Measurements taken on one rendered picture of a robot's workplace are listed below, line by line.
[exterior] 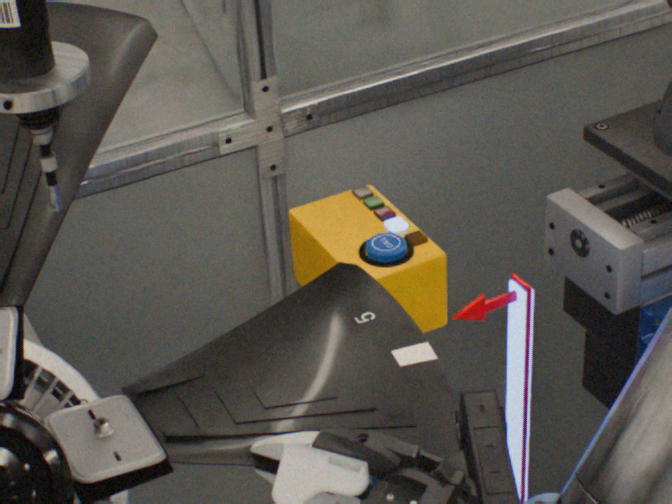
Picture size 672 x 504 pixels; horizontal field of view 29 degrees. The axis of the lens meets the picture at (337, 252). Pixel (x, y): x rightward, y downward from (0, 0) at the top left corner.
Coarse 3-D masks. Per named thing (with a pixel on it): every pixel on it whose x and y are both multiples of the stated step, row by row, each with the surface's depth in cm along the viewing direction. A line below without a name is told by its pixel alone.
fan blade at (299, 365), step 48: (336, 288) 105; (240, 336) 101; (288, 336) 101; (336, 336) 101; (384, 336) 101; (144, 384) 97; (192, 384) 96; (240, 384) 96; (288, 384) 96; (336, 384) 97; (384, 384) 97; (432, 384) 98; (192, 432) 91; (240, 432) 92; (288, 432) 92; (384, 432) 94; (432, 432) 95
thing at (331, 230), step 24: (312, 216) 136; (336, 216) 136; (360, 216) 135; (312, 240) 133; (336, 240) 132; (360, 240) 132; (312, 264) 136; (360, 264) 128; (384, 264) 128; (408, 264) 128; (432, 264) 129; (384, 288) 127; (408, 288) 129; (432, 288) 130; (408, 312) 130; (432, 312) 132
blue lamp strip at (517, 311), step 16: (512, 288) 105; (512, 304) 106; (512, 320) 106; (512, 336) 107; (512, 352) 108; (512, 368) 109; (512, 384) 110; (512, 400) 111; (512, 416) 112; (512, 432) 113; (512, 448) 114; (512, 464) 115
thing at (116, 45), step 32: (64, 32) 94; (96, 32) 93; (128, 32) 93; (96, 64) 93; (128, 64) 92; (96, 96) 92; (0, 128) 92; (64, 128) 91; (96, 128) 91; (0, 160) 92; (32, 160) 91; (64, 160) 90; (0, 192) 91; (32, 192) 90; (64, 192) 90; (0, 224) 90; (32, 224) 90; (0, 256) 90; (32, 256) 89; (0, 288) 89; (32, 288) 88
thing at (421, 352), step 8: (424, 344) 101; (392, 352) 100; (400, 352) 100; (408, 352) 100; (416, 352) 100; (424, 352) 101; (432, 352) 101; (400, 360) 100; (408, 360) 100; (416, 360) 100; (424, 360) 100
